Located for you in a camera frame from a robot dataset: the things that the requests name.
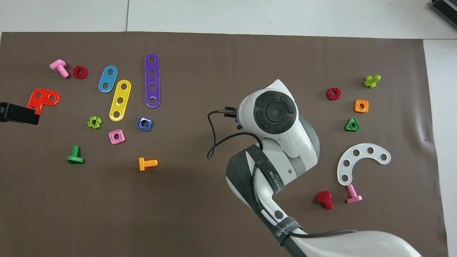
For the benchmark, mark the lime cross-head toy screw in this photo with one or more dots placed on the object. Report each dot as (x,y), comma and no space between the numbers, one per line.
(371,82)

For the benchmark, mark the blue square toy nut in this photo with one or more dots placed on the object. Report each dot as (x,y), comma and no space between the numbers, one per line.
(140,126)

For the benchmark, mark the purple four-hole strip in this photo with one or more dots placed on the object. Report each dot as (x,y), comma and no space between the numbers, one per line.
(152,80)

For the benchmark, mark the brown table mat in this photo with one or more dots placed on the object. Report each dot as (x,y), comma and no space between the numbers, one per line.
(214,53)

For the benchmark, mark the blue two-hole strip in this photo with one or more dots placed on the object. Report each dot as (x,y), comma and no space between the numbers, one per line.
(108,79)

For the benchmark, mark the red toy screw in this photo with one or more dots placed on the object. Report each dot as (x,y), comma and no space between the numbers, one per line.
(324,198)

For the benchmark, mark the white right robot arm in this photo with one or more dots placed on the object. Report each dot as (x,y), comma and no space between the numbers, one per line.
(282,142)

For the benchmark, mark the orange toy screw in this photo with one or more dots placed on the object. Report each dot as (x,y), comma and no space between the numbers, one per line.
(146,164)

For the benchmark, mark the lime cross toy nut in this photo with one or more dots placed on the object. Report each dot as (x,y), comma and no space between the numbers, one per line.
(89,122)

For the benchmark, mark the green triangle toy nut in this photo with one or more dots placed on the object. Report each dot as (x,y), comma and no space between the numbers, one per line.
(348,128)

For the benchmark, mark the pink toy screw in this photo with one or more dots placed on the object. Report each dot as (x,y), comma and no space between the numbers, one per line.
(353,196)
(59,65)

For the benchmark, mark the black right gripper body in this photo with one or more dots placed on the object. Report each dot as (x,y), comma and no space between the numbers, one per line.
(231,110)

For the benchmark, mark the orange square toy nut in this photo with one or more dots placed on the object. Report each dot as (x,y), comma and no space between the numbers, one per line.
(356,109)

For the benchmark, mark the orange three-hole corner plate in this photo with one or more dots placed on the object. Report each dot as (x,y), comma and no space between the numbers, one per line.
(38,96)

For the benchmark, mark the yellow three-hole strip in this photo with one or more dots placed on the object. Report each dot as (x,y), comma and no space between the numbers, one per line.
(122,93)

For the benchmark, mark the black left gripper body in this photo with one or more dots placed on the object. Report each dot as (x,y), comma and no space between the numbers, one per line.
(6,112)

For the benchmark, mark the red hexagon toy nut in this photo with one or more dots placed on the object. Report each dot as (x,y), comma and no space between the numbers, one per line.
(85,72)
(338,94)

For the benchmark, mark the white curved five-hole strip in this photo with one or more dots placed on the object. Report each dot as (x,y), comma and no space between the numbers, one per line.
(363,149)

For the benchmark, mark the blue triangle-head toy screw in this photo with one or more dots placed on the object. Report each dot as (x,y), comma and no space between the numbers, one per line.
(237,120)

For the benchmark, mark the pink square toy nut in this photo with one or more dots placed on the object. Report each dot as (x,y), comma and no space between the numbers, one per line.
(111,139)

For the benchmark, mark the green toy screw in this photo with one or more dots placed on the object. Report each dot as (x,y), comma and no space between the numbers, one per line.
(75,157)

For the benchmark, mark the black ribbed device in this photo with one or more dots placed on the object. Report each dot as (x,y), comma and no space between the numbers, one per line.
(444,8)

